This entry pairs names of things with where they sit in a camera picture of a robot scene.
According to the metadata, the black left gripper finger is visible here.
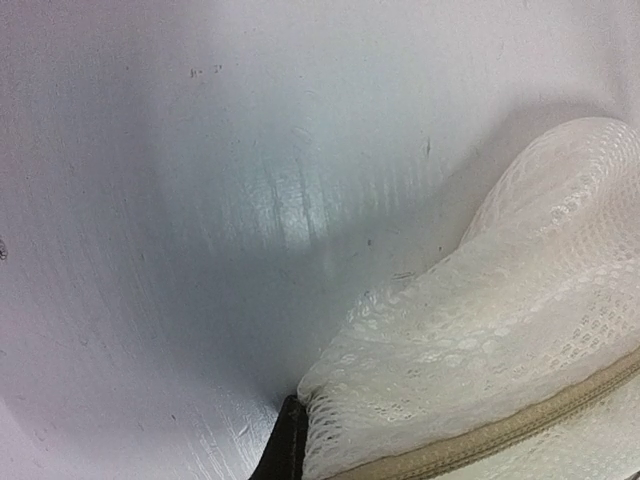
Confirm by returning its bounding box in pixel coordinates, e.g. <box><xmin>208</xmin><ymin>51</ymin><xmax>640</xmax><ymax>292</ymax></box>
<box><xmin>257</xmin><ymin>395</ymin><xmax>308</xmax><ymax>480</ymax></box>

